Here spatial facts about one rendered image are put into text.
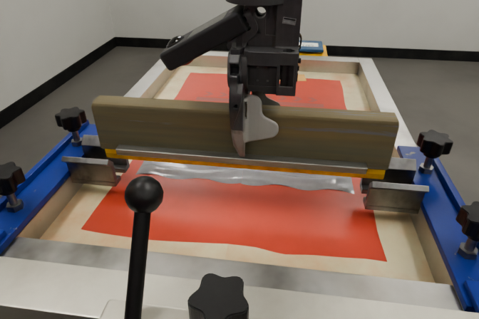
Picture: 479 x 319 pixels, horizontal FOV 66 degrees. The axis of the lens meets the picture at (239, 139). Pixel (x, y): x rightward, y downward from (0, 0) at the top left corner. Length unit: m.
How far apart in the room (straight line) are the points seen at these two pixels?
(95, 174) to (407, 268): 0.45
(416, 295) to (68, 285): 0.34
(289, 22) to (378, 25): 3.91
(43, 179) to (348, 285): 0.44
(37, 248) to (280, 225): 0.31
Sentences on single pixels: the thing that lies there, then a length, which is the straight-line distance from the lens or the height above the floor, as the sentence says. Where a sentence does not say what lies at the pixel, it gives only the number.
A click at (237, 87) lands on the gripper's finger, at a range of 0.43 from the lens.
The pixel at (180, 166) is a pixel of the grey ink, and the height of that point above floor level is 0.96.
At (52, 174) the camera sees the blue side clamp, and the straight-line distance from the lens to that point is 0.61.
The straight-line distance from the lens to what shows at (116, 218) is 0.57.
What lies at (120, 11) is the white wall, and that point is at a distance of 4.63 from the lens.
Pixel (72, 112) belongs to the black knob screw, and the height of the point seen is 1.06.
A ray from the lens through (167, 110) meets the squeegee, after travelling 0.50.
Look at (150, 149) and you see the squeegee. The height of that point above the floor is 1.05.
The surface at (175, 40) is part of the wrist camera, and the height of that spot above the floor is 1.20.
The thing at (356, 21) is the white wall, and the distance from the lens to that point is 4.27.
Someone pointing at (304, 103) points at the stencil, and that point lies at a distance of 0.87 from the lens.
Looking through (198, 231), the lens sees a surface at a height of 0.96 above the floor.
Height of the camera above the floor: 1.33
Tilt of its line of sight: 31 degrees down
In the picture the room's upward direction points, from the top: straight up
